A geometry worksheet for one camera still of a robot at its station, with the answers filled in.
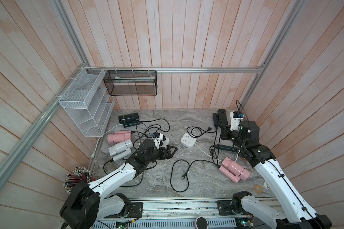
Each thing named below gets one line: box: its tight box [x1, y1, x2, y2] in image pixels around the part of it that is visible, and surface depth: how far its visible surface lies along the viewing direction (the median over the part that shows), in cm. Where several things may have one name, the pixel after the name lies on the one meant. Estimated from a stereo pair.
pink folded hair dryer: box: [107, 130, 132, 144], surface depth 98 cm
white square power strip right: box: [180, 132, 197, 149], surface depth 100 cm
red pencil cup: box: [63, 166, 97, 194], surface depth 71 cm
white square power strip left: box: [159, 133, 170, 149], surface depth 99 cm
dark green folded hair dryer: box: [118, 112, 140, 128], surface depth 112 cm
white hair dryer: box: [108, 138, 134, 162], surface depth 94 cm
